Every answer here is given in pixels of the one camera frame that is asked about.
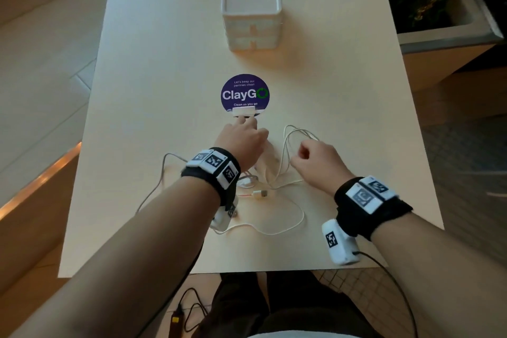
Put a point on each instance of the person's left hand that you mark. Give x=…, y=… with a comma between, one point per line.
x=239, y=141

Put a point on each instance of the person's right hand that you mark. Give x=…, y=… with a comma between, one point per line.
x=323, y=165

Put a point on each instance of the person's right fingers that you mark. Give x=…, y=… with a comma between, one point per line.
x=303, y=151

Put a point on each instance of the person's left fingers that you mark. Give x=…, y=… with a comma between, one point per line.
x=246, y=122

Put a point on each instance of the person's left forearm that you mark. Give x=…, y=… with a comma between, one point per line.
x=130, y=254

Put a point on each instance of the person's right forearm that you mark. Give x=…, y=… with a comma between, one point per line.
x=443, y=270

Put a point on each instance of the round purple table sign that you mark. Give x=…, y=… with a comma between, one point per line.
x=244, y=92

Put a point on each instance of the black left wristband with markers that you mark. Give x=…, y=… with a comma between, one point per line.
x=214, y=165

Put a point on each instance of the black wristband with markers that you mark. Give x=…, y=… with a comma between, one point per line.
x=368, y=201
x=214, y=165

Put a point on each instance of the black right wristband with markers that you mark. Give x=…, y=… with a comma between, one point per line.
x=368, y=201

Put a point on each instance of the person's dark trousers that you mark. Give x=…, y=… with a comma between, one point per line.
x=293, y=306

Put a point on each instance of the beige planter box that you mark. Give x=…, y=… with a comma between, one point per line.
x=447, y=48

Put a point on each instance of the person's white shirt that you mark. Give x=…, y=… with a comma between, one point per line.
x=301, y=335

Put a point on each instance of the wooden bench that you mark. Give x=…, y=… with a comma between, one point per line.
x=27, y=223

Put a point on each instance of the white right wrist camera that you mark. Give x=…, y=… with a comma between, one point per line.
x=338, y=242

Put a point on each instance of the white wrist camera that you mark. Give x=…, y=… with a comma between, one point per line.
x=338, y=242
x=222, y=219

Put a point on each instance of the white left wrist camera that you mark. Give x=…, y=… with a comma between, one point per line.
x=222, y=219

